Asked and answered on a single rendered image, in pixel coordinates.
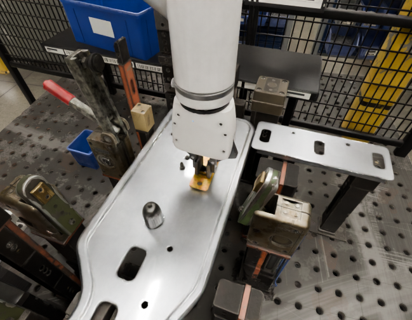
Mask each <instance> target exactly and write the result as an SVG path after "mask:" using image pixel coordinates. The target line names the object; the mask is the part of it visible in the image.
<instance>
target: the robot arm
mask: <svg viewBox="0 0 412 320"><path fill-rule="evenodd" d="M143 1H144V2H146V3H147V4H148V5H149V6H151V7H152V8H154V9H155V10H156V11H157V12H158V13H160V14H161V15H162V16H163V17H164V18H165V19H167V20H168V25H169V36H170V43H171V55H172V62H173V74H174V78H173V79H172V80H171V87H174V88H175V92H176V96H175V97H174V101H173V113H172V135H173V143H174V146H175V147H176V148H177V149H180V150H182V151H185V152H187V153H188V154H189V157H190V159H191V160H192V165H193V168H194V169H195V175H198V174H199V170H200V169H201V166H202V165H203V156H204V157H209V161H208V163H207V165H206V177H207V178H210V177H211V175H212V173H215V172H216V169H217V162H219V161H222V160H226V159H236V158H237V155H238V151H237V147H236V145H235V142H234V141H235V137H236V110H235V104H234V99H233V95H234V83H235V74H236V62H237V49H238V42H239V29H240V23H241V10H242V3H243V0H143Z"/></svg>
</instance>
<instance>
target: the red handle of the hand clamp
mask: <svg viewBox="0 0 412 320"><path fill-rule="evenodd" d="M43 89H44V90H46V91H47V92H49V93H51V94H52V95H53V96H55V97H57V98H58V99H59V100H61V101H62V102H64V103H66V104H67V105H70V106H71V107H73V108H74V109H76V110H77V111H79V112H80V113H82V114H83V115H85V116H86V117H88V118H89V119H91V120H92V121H93V122H95V123H97V124H98V125H99V126H100V124H99V122H98V121H97V119H96V117H95V115H94V113H93V111H92V109H91V108H90V107H88V106H87V105H86V104H84V103H82V102H81V101H80V100H78V99H77V98H76V97H75V96H74V95H73V94H71V93H70V92H68V91H67V90H65V89H64V88H62V87H61V86H60V85H58V84H57V83H55V82H54V81H52V80H48V81H47V80H45V81H44V83H43ZM110 123H111V125H112V127H113V129H114V131H115V132H116V134H118V133H119V132H120V130H121V129H120V127H119V126H116V125H115V124H114V123H112V122H110Z"/></svg>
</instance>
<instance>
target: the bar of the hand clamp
mask: <svg viewBox="0 0 412 320"><path fill-rule="evenodd" d="M64 60H65V63H66V64H67V66H68V68H69V70H70V71H71V73H72V75H73V77H74V79H75V80H76V83H77V84H78V86H79V88H80V90H81V91H82V93H83V95H84V97H85V99H86V101H87V102H88V104H89V106H90V108H91V109H92V111H93V113H94V115H95V117H96V119H97V121H98V122H99V124H100V126H101V127H102V129H103V131H108V132H111V133H112V134H114V135H115V137H116V139H117V143H119V142H120V140H119V138H118V136H117V134H116V132H115V131H114V129H113V127H112V125H111V123H110V121H111V122H112V123H114V124H115V125H116V126H119V127H120V129H121V130H120V132H119V133H118V134H122V135H126V134H127V131H126V128H125V127H124V124H123V122H122V120H121V118H120V116H119V113H118V111H117V109H116V107H115V105H114V103H113V101H112V99H111V97H110V94H109V92H108V90H107V88H106V86H105V83H104V81H103V79H102V77H101V75H100V72H102V71H103V70H104V67H105V62H104V59H103V57H102V56H101V55H100V54H99V53H90V51H89V50H84V49H78V50H76V51H75V52H73V53H71V54H70V55H69V56H67V57H65V58H64Z"/></svg>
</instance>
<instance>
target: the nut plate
mask: <svg viewBox="0 0 412 320"><path fill-rule="evenodd" d="M208 161H209V157H204V156H203V165H202V166H201V169H200V170H199V174H198V175H195V172H194V175H193V177H192V179H191V181H190V183H189V186H190V187H193V188H195V189H199V190H203V191H207V190H208V188H209V185H210V183H211V181H212V179H213V176H214V173H212V175H211V177H210V178H207V177H206V165H207V163H208ZM198 182H201V183H202V185H198V184H197V183H198Z"/></svg>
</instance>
